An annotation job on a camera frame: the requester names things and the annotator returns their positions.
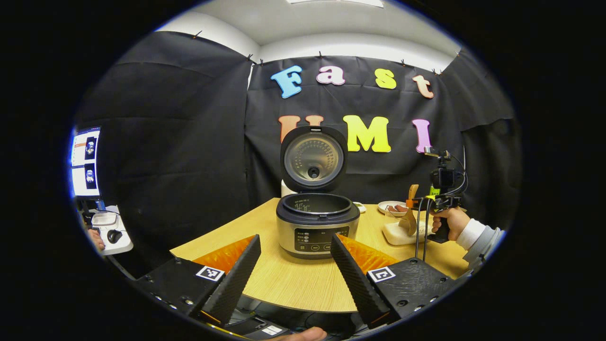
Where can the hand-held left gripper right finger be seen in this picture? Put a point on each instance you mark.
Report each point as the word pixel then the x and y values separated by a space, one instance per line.
pixel 357 284

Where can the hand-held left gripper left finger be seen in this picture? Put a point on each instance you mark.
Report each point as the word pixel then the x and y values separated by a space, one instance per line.
pixel 234 284

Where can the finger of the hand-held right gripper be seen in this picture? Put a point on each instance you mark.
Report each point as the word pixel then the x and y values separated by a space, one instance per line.
pixel 423 203

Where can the wooden spoon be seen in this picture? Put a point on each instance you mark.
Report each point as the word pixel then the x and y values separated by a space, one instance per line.
pixel 413 193

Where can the clear box of rice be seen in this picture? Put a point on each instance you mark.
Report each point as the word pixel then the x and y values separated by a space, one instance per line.
pixel 395 234

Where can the grey rice cooker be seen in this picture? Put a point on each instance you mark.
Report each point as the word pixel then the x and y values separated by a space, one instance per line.
pixel 312 222

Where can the brown meat piece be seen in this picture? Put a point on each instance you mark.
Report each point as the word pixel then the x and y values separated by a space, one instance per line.
pixel 396 208

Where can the white round plate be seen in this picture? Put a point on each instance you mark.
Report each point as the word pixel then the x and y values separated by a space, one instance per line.
pixel 384 204

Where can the white divided bean dish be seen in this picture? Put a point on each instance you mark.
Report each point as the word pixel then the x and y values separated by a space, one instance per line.
pixel 360 207

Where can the white side table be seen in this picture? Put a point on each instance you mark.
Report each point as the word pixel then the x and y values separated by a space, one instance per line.
pixel 120 248

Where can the black computer mouse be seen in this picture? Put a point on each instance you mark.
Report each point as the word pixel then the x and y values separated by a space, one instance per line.
pixel 114 236

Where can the white tray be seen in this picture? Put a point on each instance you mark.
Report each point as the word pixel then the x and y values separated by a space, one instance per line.
pixel 104 219

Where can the black backdrop cloth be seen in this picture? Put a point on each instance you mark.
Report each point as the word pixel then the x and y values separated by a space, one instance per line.
pixel 189 142

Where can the computer monitor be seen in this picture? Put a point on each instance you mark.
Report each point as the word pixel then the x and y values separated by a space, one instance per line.
pixel 85 163

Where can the large ceiling light panel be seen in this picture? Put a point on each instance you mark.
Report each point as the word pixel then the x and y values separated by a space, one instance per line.
pixel 336 2

